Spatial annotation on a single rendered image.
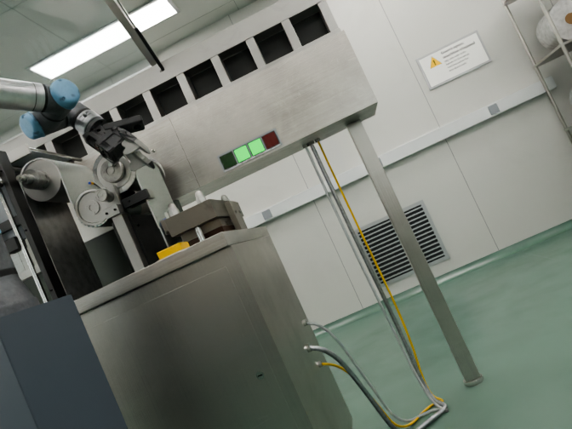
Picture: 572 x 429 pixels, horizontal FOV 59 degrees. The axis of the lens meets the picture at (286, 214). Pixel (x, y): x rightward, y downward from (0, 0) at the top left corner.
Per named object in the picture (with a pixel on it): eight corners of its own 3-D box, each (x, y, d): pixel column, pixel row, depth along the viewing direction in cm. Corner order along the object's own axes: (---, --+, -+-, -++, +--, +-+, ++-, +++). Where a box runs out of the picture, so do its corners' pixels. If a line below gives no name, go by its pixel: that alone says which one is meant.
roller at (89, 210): (83, 231, 165) (69, 198, 166) (118, 229, 191) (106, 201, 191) (115, 216, 164) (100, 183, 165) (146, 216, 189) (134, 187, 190)
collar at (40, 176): (25, 192, 163) (17, 174, 163) (37, 193, 169) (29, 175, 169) (42, 184, 162) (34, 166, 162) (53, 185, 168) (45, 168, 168)
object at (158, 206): (158, 228, 162) (135, 176, 163) (182, 226, 186) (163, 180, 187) (159, 227, 162) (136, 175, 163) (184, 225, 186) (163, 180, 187)
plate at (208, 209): (171, 237, 158) (163, 220, 158) (208, 232, 197) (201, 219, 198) (216, 216, 156) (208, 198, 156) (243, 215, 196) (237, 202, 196)
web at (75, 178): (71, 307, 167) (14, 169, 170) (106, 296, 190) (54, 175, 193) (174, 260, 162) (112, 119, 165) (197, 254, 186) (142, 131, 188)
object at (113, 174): (95, 174, 163) (106, 155, 162) (99, 175, 165) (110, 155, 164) (115, 186, 162) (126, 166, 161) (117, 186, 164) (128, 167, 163)
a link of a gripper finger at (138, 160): (143, 182, 149) (118, 162, 149) (157, 168, 152) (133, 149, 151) (143, 179, 146) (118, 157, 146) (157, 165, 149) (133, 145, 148)
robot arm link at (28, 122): (25, 103, 135) (60, 92, 143) (13, 122, 142) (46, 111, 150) (43, 128, 136) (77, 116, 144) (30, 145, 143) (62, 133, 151)
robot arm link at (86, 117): (97, 120, 155) (89, 103, 148) (108, 128, 154) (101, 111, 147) (79, 136, 152) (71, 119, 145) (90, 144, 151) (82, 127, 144)
